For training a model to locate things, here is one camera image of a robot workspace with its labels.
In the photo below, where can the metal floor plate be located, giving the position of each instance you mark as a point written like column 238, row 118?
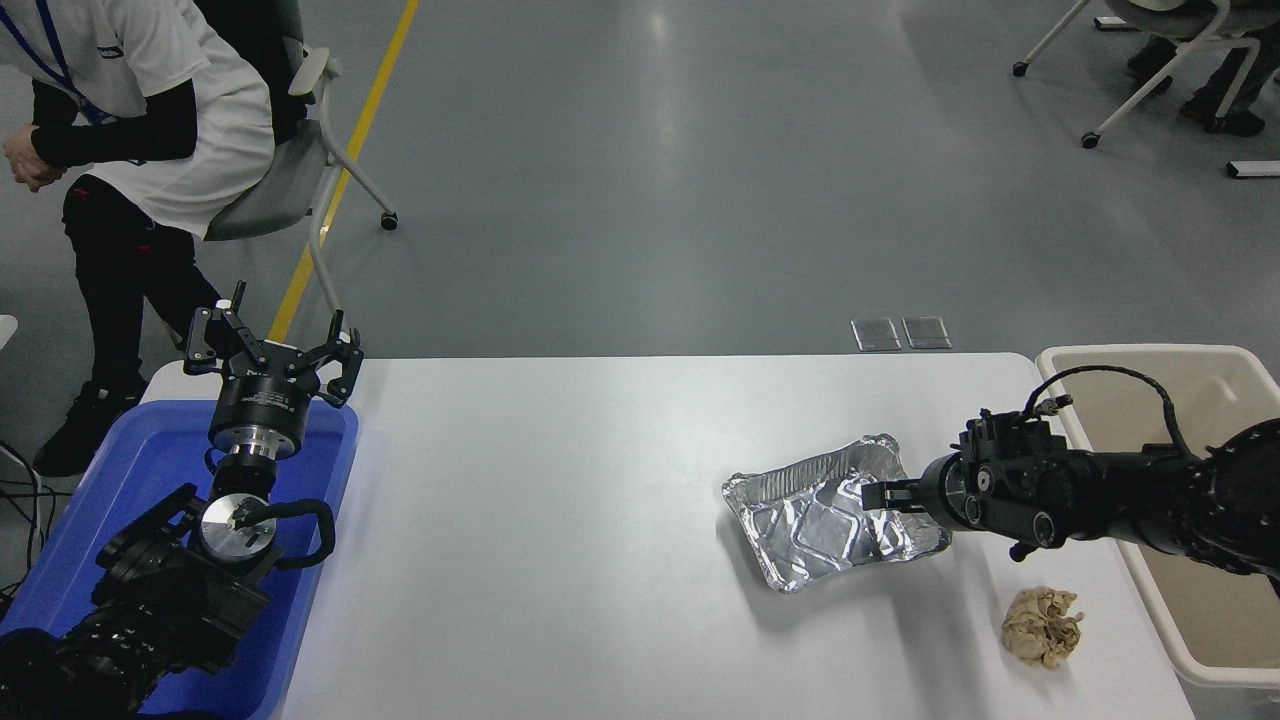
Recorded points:
column 877, row 335
column 927, row 332

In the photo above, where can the person's hand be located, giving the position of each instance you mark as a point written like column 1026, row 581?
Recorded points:
column 30, row 160

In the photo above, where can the white rounded object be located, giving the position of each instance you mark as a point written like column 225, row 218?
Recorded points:
column 6, row 330

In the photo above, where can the silver foil tray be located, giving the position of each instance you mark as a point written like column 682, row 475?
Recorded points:
column 800, row 530

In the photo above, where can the person's forearm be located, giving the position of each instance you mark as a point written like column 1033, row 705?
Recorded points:
column 120, row 135

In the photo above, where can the grey office chair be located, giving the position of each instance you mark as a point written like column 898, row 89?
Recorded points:
column 270, row 190

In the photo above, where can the white floor bar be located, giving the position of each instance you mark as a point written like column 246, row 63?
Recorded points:
column 1255, row 169
column 1115, row 22

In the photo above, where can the person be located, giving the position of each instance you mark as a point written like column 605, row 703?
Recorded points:
column 1225, row 122
column 170, row 90

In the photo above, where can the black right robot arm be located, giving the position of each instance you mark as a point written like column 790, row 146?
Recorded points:
column 1120, row 495

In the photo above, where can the large pale bin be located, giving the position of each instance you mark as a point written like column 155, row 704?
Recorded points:
column 1230, row 625

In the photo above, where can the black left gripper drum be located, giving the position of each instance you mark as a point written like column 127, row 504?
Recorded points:
column 262, row 400

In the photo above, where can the crumpled tan paper ball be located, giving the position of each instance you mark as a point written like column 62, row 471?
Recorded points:
column 1042, row 628

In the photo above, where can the white-framed wheeled chair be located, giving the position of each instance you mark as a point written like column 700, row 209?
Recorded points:
column 1089, row 141

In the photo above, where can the blue plastic tray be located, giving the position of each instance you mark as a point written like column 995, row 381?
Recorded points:
column 140, row 450

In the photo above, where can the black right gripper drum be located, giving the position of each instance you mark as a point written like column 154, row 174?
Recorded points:
column 945, row 490

